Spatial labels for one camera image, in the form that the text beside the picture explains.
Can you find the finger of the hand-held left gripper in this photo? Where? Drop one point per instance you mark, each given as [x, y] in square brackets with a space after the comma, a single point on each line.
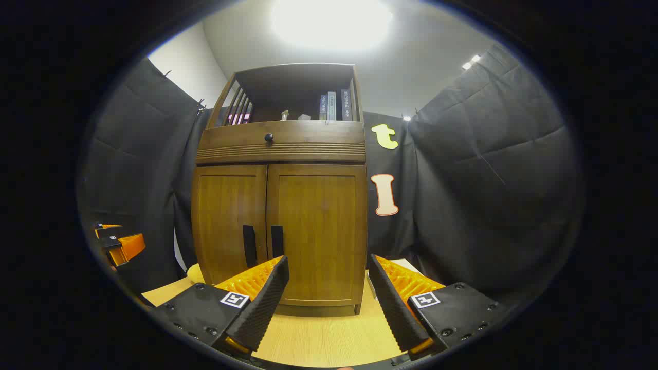
[105, 226]
[131, 246]

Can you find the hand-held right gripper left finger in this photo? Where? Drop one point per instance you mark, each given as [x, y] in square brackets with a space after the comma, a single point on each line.
[264, 303]

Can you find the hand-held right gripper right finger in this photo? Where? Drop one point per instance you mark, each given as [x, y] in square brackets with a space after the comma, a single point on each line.
[393, 303]

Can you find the wooden shoe cabinet door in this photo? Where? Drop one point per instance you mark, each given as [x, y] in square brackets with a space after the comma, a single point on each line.
[321, 231]
[226, 221]

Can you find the wooden double-door shoe cabinet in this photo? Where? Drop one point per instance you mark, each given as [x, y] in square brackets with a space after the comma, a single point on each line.
[308, 154]

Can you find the wooden cabinet drawer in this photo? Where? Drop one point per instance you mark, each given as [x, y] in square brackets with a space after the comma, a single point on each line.
[308, 140]

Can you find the pale yellow soft object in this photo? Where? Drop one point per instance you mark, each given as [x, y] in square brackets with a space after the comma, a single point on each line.
[194, 274]

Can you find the black backdrop cloth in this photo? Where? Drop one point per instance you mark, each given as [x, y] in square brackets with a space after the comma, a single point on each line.
[488, 180]

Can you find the dark grey book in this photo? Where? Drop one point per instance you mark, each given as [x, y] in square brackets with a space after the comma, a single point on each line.
[346, 105]

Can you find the blue-grey book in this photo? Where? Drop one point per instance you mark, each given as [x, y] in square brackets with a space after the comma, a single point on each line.
[323, 107]

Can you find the pale grey book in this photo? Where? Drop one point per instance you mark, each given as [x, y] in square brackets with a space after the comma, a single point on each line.
[331, 106]

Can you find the small ceiling light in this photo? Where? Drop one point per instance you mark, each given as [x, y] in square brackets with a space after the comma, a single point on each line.
[470, 61]

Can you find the large ceiling light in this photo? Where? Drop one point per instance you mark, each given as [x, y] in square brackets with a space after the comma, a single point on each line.
[331, 23]

